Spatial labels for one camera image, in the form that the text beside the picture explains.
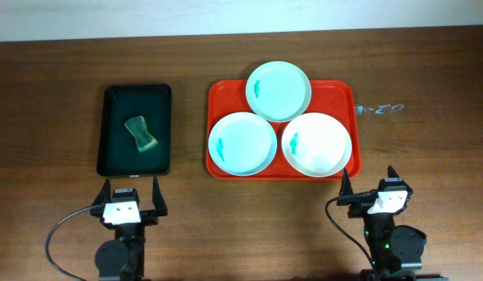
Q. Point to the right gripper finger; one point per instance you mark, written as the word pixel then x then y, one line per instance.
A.
pixel 391 172
pixel 345 188

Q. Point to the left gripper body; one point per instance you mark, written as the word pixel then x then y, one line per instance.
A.
pixel 148 215

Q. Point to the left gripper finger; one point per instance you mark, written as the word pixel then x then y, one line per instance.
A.
pixel 104 195
pixel 157 198

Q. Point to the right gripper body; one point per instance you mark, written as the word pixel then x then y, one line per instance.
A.
pixel 354 200

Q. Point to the white plate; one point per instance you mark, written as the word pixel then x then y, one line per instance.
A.
pixel 316 145

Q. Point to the green yellow sponge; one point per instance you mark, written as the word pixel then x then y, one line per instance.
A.
pixel 137 127

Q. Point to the light blue plate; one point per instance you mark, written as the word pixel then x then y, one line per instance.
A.
pixel 242 144

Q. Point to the mint green plate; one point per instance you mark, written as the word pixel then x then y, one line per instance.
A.
pixel 278 91

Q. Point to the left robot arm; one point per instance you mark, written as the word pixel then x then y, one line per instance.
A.
pixel 122 258

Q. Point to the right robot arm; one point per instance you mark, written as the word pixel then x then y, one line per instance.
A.
pixel 394 250

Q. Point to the black rectangular tray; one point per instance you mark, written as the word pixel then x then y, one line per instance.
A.
pixel 118 154

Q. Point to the red plastic tray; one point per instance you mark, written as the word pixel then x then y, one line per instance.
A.
pixel 331 97

